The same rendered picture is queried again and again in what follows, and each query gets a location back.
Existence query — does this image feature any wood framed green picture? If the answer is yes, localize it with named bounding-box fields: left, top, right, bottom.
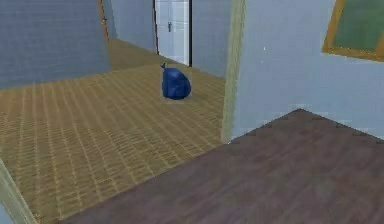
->
left=321, top=0, right=384, bottom=63

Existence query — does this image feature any white room door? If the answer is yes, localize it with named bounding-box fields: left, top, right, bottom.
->
left=154, top=0, right=193, bottom=67

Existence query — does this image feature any blue bag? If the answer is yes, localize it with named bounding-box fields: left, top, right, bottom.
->
left=160, top=62, right=193, bottom=101

